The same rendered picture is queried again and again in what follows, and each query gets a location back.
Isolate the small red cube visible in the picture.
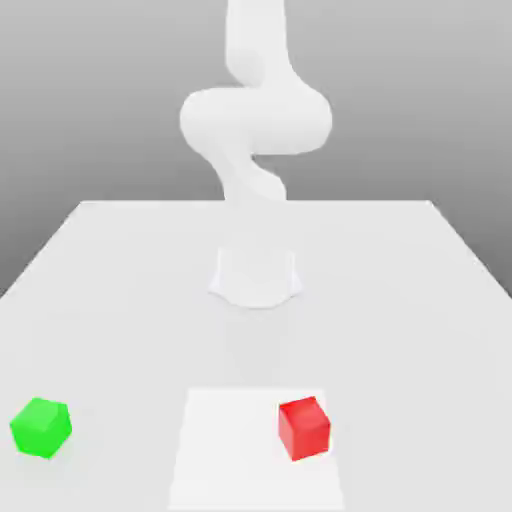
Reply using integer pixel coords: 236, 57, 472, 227
277, 395, 332, 463

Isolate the small green cube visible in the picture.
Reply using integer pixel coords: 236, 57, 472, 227
8, 396, 74, 461

